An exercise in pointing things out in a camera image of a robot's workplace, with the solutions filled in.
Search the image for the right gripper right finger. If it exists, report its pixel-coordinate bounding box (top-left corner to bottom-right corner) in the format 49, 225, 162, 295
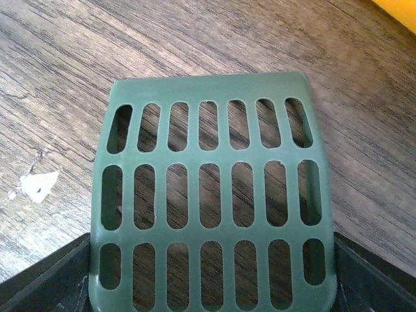
333, 232, 415, 311

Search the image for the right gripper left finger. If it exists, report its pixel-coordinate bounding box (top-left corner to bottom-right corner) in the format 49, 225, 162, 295
1, 233, 92, 311

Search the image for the green slotted plastic scoop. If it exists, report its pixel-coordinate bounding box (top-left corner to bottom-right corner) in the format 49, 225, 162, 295
89, 71, 337, 311

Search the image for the orange bin with gummies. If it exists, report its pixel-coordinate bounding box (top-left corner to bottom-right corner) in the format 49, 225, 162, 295
372, 0, 416, 34

